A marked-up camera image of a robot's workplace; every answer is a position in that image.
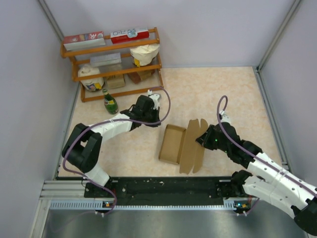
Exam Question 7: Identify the purple cable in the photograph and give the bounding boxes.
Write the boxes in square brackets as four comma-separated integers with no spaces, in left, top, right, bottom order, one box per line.
[61,86,171,216]
[216,95,317,215]

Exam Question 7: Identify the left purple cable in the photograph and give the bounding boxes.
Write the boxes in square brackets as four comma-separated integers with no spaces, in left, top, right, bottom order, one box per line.
[61,86,171,216]

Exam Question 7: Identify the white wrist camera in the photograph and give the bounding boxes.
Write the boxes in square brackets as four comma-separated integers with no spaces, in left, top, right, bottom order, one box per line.
[219,111,231,124]
[147,89,161,110]

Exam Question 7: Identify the brown bread pieces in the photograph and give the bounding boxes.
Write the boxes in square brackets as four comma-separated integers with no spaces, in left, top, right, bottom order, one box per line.
[127,69,155,84]

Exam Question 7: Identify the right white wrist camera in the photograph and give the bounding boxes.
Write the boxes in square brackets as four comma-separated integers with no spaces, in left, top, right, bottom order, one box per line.
[219,111,231,124]

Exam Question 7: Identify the aluminium front rail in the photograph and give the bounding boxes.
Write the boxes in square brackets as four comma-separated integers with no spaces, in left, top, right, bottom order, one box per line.
[39,179,310,211]

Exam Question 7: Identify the white paper bag lower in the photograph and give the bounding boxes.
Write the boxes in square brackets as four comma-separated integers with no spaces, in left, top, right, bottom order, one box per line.
[77,63,105,92]

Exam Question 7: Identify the wooden shelf rack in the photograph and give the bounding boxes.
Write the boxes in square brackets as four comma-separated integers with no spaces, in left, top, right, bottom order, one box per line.
[60,27,163,102]

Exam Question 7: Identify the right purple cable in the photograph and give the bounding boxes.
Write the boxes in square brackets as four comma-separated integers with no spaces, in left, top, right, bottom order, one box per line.
[216,95,317,215]

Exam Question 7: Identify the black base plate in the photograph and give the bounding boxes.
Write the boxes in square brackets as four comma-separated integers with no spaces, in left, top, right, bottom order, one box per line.
[84,176,262,206]

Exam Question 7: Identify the green glass bottle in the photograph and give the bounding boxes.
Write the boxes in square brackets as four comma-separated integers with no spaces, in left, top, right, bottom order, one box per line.
[103,89,118,115]

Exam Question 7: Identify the clear plastic box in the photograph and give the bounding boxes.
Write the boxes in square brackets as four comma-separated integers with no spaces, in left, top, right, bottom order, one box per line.
[90,53,121,67]

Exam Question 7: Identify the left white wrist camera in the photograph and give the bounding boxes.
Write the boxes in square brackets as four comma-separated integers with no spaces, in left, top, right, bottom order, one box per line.
[147,89,161,110]

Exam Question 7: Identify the tan cardboard packet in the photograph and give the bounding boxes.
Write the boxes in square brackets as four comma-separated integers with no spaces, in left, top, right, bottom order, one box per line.
[106,63,125,89]

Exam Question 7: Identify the red grey foil box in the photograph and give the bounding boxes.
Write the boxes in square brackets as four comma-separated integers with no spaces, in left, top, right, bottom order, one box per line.
[63,31,106,51]

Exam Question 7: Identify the red white wrap box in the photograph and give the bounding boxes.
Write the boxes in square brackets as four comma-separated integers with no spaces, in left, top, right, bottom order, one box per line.
[110,28,150,44]

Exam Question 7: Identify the white paper bag upper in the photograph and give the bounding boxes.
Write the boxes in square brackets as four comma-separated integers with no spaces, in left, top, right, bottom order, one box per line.
[130,44,160,67]

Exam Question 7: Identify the white paper bag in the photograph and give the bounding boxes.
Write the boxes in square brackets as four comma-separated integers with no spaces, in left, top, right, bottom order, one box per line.
[77,63,105,92]
[130,44,160,67]

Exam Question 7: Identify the brown cardboard box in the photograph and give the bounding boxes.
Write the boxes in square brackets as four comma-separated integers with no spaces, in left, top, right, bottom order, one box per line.
[158,119,208,175]

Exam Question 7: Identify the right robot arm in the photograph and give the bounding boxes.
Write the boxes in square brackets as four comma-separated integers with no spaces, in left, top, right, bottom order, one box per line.
[196,122,317,236]

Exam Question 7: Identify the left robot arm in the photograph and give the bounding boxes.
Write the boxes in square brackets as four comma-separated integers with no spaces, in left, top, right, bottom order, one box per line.
[66,93,161,197]

